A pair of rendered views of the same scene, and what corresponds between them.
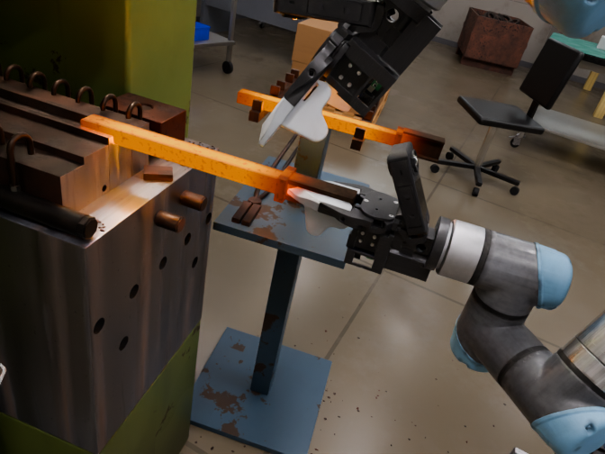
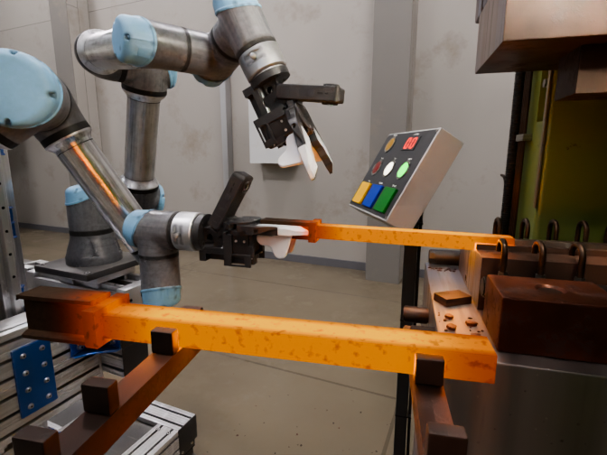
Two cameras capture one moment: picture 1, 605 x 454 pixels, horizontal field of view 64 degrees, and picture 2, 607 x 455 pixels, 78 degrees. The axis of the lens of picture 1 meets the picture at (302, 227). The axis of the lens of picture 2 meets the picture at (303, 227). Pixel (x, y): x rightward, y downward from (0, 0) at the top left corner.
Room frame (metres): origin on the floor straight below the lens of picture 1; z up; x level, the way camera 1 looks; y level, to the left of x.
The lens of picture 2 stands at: (1.23, 0.06, 1.13)
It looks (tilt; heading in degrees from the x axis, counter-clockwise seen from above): 11 degrees down; 184
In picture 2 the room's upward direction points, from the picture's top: straight up
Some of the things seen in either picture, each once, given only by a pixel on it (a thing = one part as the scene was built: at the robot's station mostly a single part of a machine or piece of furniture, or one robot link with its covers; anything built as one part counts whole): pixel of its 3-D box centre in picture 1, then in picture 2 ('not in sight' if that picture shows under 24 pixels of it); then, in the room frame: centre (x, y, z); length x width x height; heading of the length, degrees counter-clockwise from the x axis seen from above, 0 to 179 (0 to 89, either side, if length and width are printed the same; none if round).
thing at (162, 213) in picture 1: (169, 221); (415, 314); (0.63, 0.21, 0.87); 0.04 x 0.03 x 0.03; 79
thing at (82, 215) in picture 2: not in sight; (91, 205); (0.18, -0.64, 0.98); 0.13 x 0.12 x 0.14; 136
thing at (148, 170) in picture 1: (158, 173); (452, 298); (0.68, 0.25, 0.92); 0.04 x 0.03 x 0.01; 111
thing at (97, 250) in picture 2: not in sight; (93, 244); (0.18, -0.65, 0.87); 0.15 x 0.15 x 0.10
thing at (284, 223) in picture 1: (301, 204); not in sight; (1.06, 0.02, 0.71); 0.40 x 0.30 x 0.02; 172
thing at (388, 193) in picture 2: not in sight; (386, 200); (0.17, 0.22, 1.01); 0.07 x 0.05 x 0.07; 14
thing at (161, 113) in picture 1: (143, 123); (546, 315); (0.80, 0.32, 0.95); 0.12 x 0.09 x 0.07; 79
